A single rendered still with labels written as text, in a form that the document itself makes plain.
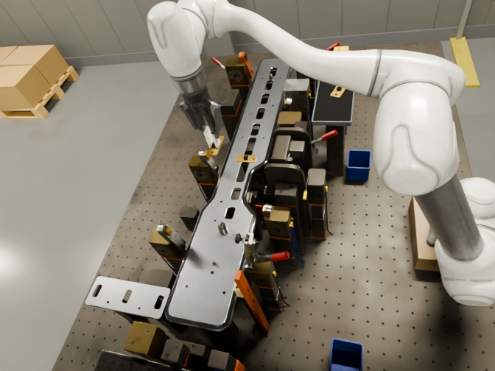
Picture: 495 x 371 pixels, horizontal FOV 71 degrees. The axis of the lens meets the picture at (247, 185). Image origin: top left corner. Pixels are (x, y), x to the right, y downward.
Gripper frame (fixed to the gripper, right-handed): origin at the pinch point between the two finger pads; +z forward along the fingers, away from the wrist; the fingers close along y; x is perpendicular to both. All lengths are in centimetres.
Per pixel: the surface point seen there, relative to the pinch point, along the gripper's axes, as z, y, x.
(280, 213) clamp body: 22.0, -22.0, 11.5
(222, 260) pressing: 28.9, -5.3, 28.7
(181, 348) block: 21, -5, 58
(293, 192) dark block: 17.0, -25.9, 6.1
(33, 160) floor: 130, 253, -75
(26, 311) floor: 129, 159, 50
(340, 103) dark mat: 13, -36, -33
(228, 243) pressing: 28.9, -5.3, 22.0
